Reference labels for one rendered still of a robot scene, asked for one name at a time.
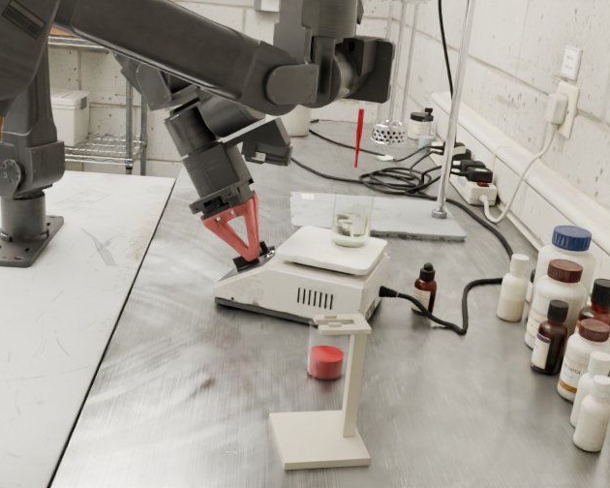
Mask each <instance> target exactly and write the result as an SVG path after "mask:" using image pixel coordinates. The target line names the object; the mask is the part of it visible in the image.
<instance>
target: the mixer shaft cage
mask: <svg viewBox="0 0 610 488"><path fill-rule="evenodd" d="M393 5H394V2H390V1H389V10H388V18H387V26H386V35H385V37H386V38H387V39H388V40H389V38H390V29H391V21H392V13H393ZM407 6H408V3H402V5H401V13H400V21H399V33H398V42H397V49H396V57H395V65H394V73H393V81H392V89H391V97H390V105H389V113H388V117H387V119H381V104H379V103H378V109H377V118H376V119H374V120H371V122H370V126H371V127H372V132H371V137H370V138H369V140H370V141H372V142H374V143H377V144H382V145H390V146H400V145H405V144H406V133H407V130H408V129H409V127H410V125H409V124H408V123H405V114H406V107H407V99H408V92H409V84H410V76H411V69H412V55H413V47H414V40H415V32H416V24H417V17H418V10H419V4H415V6H414V14H413V22H412V36H411V44H410V52H409V59H408V67H407V74H406V82H405V90H404V98H403V105H402V113H401V120H400V121H398V120H394V118H393V111H394V104H395V96H396V88H397V80H398V73H399V65H400V57H401V48H402V41H403V33H404V26H405V21H406V13H407ZM387 141H389V142H387ZM392 142H393V143H392Z"/></svg>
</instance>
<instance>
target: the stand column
mask: <svg viewBox="0 0 610 488"><path fill-rule="evenodd" d="M475 1H476V0H467V4H466V10H465V17H464V23H463V30H462V37H461V44H460V49H459V56H458V63H457V69H456V76H455V82H454V89H453V95H452V102H451V109H450V115H449V121H448V128H447V135H446V142H445V148H444V154H443V161H442V173H441V180H440V187H439V192H438V199H437V207H436V209H432V215H431V216H432V217H433V218H436V219H446V215H447V212H446V211H445V210H444V205H445V198H446V192H447V185H448V179H449V173H450V167H451V160H452V154H453V147H454V140H455V135H456V128H457V122H458V115H459V109H460V103H461V96H462V90H463V83H464V77H465V70H466V65H467V58H468V52H469V45H470V38H471V32H472V26H473V14H474V8H475Z"/></svg>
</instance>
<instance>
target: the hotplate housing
mask: <svg viewBox="0 0 610 488"><path fill-rule="evenodd" d="M389 259H390V257H388V256H387V253H383V254H382V255H381V257H380V258H379V260H378V261H377V262H376V264H375V265H374V266H373V268H372V269H371V270H370V272H369V273H368V274H366V275H355V274H350V273H346V272H341V271H337V270H332V269H327V268H322V267H317V266H313V265H308V264H303V263H298V262H294V261H289V260H284V259H278V258H276V257H275V256H274V257H273V258H272V259H271V260H270V261H269V262H267V263H266V264H265V265H263V266H261V267H258V268H255V269H253V270H250V271H247V272H244V273H241V274H238V275H236V276H233V277H230V278H227V279H225V280H223V281H220V282H217V283H216V285H215V286H214V287H213V293H212V294H214V296H216V297H214V302H215V303H219V304H224V305H228V306H232V307H236V308H240V309H245V310H249V311H254V312H258V313H263V314H267V315H270V316H275V317H279V318H284V319H288V320H296V321H300V322H305V323H309V321H310V319H311V318H312V317H313V316H314V315H350V314H362V316H363V317H364V319H365V320H366V321H368V320H369V318H370V317H371V316H372V314H373V313H374V311H375V310H376V308H377V307H378V305H379V303H380V302H381V300H382V298H383V297H391V298H392V297H394V298H396V297H397V294H398V291H397V290H392V289H389V288H387V287H386V281H387V274H388V266H389ZM309 324H310V323H309Z"/></svg>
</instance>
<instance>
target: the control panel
mask: <svg viewBox="0 0 610 488"><path fill-rule="evenodd" d="M283 243H284V242H283ZM283 243H280V244H277V245H274V246H275V249H274V251H273V252H271V253H267V254H265V255H269V256H267V257H265V258H264V257H263V256H265V255H263V256H261V257H258V259H259V263H257V264H256V265H254V266H252V267H250V268H248V269H245V270H242V271H239V272H237V270H236V269H237V268H236V267H234V268H233V269H232V270H231V271H230V272H229V273H227V274H226V275H225V276H224V277H222V278H221V279H220V280H219V281H217V282H220V281H223V280H225V279H227V278H230V277H233V276H236V275H238V274H241V273H244V272H247V271H250V270H253V269H255V268H258V267H261V266H263V265H265V264H266V263H267V262H269V261H270V260H271V259H272V258H273V257H274V256H275V251H276V249H277V248H278V247H279V246H281V245H282V244H283Z"/></svg>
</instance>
